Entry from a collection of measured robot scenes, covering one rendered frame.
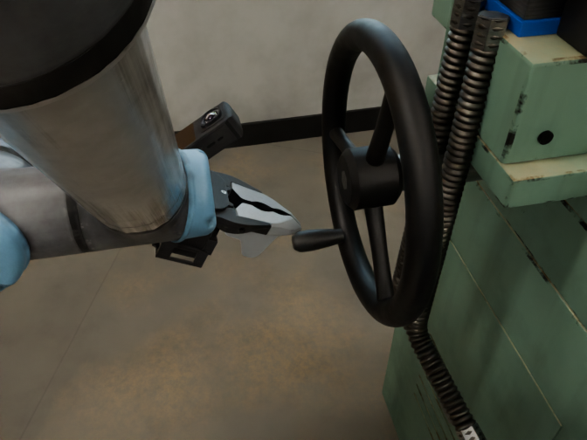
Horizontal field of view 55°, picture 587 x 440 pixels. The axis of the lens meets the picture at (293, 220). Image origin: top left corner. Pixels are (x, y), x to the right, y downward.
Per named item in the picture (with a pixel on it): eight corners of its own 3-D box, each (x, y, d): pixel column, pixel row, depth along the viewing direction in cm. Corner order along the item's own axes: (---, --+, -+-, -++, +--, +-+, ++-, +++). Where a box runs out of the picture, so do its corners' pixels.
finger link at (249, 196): (277, 240, 70) (208, 220, 66) (300, 203, 67) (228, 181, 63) (281, 257, 67) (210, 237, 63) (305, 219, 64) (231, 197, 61)
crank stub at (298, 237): (290, 228, 63) (294, 247, 61) (341, 220, 63) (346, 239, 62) (289, 238, 65) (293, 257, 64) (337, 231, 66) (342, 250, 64)
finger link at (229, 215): (260, 219, 63) (188, 197, 60) (267, 207, 63) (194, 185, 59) (266, 245, 60) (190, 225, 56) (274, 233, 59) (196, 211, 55)
